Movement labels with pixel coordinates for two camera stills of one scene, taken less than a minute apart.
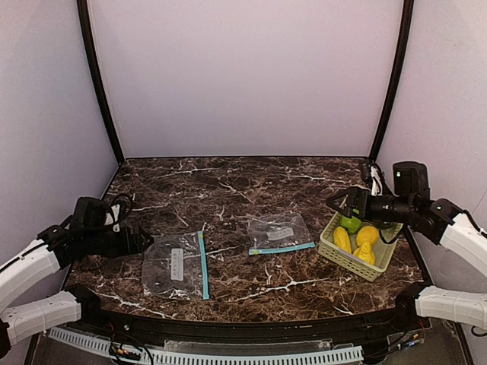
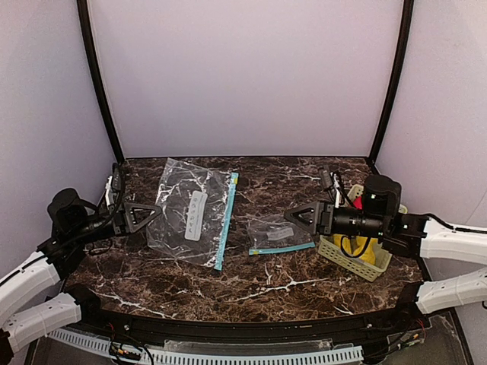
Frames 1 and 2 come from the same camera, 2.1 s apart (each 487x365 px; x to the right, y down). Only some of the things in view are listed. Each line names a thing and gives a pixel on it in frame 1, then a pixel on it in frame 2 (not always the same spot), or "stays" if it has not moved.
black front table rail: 398,322 stays
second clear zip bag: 275,233 stays
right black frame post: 389,103 stays
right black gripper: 360,203 -> 325,219
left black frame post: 100,78 stays
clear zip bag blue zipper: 175,266 -> 197,206
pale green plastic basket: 383,250 stays
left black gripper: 134,238 -> 119,219
